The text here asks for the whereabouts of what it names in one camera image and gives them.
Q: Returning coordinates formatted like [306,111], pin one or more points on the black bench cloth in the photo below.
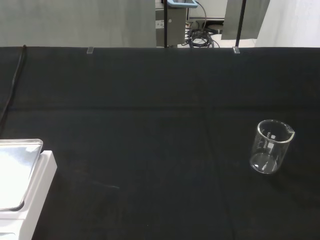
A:
[150,140]

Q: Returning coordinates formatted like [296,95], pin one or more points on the black tripod pole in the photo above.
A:
[165,25]
[240,22]

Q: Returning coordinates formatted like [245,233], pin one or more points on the grey metal cabinet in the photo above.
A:
[172,25]

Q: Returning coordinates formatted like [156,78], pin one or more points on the clear cloth clip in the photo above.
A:
[90,50]
[236,50]

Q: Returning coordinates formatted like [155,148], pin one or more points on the blue-rimmed device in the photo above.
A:
[182,2]

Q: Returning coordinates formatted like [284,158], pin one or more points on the grey hanging board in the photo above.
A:
[250,20]

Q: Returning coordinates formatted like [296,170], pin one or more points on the white electronic balance steel pan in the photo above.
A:
[15,170]

